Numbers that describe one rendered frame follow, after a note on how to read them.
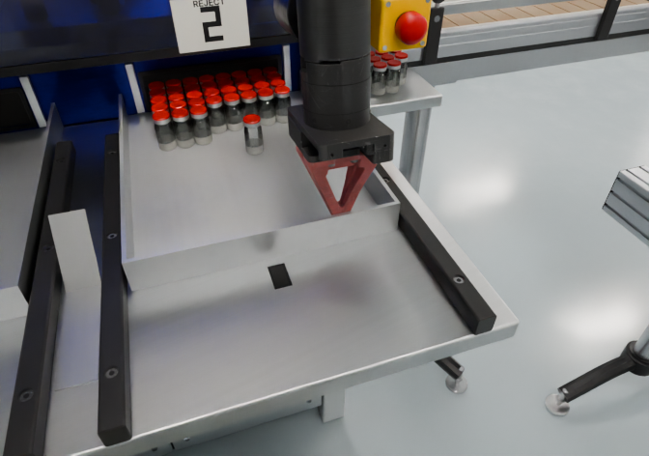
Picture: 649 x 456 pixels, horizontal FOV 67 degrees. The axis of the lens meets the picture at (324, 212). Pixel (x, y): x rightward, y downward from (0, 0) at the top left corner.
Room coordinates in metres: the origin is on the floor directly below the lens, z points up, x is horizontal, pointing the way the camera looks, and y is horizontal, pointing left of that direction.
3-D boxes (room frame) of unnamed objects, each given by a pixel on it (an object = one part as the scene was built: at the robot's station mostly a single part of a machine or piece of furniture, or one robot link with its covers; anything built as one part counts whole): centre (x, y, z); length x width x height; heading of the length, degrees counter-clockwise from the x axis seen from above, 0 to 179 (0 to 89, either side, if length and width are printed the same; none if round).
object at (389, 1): (0.69, -0.10, 0.99); 0.08 x 0.07 x 0.07; 19
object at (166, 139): (0.53, 0.20, 0.90); 0.02 x 0.02 x 0.05
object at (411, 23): (0.64, -0.11, 0.99); 0.04 x 0.04 x 0.04; 19
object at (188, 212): (0.49, 0.10, 0.90); 0.34 x 0.26 x 0.04; 19
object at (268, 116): (0.58, 0.13, 0.90); 0.18 x 0.02 x 0.05; 109
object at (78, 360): (0.27, 0.21, 0.91); 0.14 x 0.03 x 0.06; 18
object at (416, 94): (0.73, -0.10, 0.87); 0.14 x 0.13 x 0.02; 19
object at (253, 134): (0.52, 0.09, 0.90); 0.02 x 0.02 x 0.04
